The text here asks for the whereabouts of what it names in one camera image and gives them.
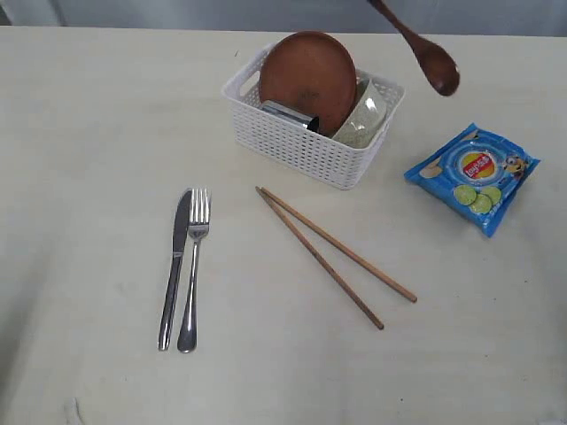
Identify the shiny metal cup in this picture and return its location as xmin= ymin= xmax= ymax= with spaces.
xmin=260 ymin=100 xmax=320 ymax=133

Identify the silver metal fork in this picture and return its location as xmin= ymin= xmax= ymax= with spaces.
xmin=177 ymin=188 xmax=211 ymax=353

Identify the white perforated plastic basket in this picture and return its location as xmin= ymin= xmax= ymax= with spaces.
xmin=221 ymin=43 xmax=405 ymax=190

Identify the silver metal knife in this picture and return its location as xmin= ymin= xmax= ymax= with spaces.
xmin=158 ymin=189 xmax=192 ymax=352

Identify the brown round plate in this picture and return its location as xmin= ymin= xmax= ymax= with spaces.
xmin=259 ymin=31 xmax=356 ymax=137

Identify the blue chips bag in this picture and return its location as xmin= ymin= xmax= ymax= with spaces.
xmin=404 ymin=123 xmax=540 ymax=237

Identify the white ceramic bowl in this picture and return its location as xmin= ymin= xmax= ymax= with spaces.
xmin=332 ymin=79 xmax=387 ymax=149

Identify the brown wooden chopstick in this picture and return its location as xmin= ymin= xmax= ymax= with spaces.
xmin=255 ymin=186 xmax=384 ymax=330
xmin=260 ymin=188 xmax=417 ymax=303

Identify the brown wooden spoon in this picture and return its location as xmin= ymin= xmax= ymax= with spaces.
xmin=369 ymin=0 xmax=461 ymax=97

